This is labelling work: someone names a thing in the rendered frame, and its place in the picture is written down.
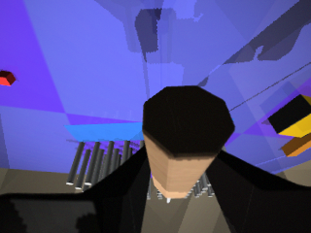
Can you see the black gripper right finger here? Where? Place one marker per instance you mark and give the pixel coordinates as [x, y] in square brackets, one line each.
[255, 201]

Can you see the blue flat strip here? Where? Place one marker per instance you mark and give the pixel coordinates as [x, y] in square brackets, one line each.
[106, 132]

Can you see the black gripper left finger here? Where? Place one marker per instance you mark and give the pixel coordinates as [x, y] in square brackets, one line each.
[114, 205]

